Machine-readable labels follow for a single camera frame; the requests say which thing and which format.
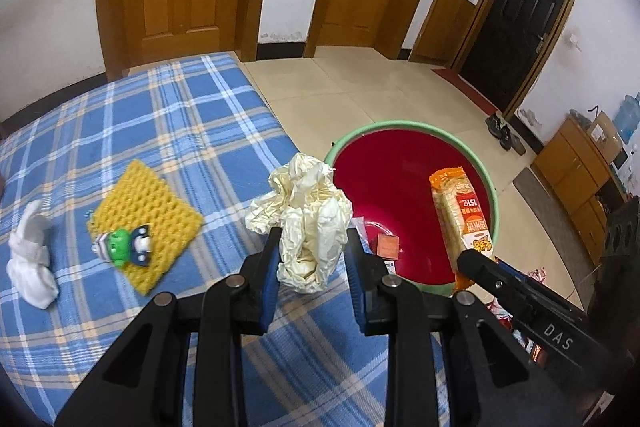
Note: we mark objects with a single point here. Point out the orange snack packet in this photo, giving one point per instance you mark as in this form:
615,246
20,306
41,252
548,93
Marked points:
457,217

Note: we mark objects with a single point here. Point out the small orange box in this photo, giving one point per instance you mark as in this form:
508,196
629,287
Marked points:
387,247

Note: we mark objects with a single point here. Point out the blue water bottle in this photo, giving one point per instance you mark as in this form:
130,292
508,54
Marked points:
629,114

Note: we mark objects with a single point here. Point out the white crumpled cloth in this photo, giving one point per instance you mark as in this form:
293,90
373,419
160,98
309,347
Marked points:
30,272

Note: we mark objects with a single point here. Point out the white wall switch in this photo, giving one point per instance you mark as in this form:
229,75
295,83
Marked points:
575,39

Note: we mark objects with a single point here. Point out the grey floor mat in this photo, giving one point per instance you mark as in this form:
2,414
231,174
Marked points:
545,207

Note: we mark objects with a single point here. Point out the green basin red inside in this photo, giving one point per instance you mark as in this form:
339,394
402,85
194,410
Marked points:
395,187

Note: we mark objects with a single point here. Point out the black entrance door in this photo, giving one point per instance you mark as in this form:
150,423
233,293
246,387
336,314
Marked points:
515,22

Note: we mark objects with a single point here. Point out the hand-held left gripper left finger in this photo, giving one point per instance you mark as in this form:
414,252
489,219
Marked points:
270,287

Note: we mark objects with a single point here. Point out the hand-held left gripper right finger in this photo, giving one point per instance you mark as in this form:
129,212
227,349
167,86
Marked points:
357,292

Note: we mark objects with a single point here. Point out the dark shoe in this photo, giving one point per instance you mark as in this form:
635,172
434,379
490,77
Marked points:
512,143
495,124

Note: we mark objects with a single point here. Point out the low wooden cabinet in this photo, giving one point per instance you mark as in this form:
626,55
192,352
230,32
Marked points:
575,167

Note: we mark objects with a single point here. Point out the small wooden cabinet door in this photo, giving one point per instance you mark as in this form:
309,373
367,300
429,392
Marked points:
442,27

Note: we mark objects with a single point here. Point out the cardboard box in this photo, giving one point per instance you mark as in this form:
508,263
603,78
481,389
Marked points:
605,129

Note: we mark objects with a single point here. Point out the yellow foam fruit net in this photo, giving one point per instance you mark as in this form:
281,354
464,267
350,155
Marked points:
150,202

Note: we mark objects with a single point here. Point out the red doormat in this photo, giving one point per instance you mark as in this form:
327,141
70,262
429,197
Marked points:
465,89

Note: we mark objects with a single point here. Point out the blue plaid tablecloth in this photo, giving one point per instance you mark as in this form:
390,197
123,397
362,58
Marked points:
200,117

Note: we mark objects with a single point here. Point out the cream paper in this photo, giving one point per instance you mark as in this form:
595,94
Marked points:
305,217

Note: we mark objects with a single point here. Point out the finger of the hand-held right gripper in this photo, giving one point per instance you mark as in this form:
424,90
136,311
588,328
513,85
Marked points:
487,274

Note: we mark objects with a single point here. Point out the red white floor wrapper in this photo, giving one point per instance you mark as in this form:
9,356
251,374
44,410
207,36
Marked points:
536,275

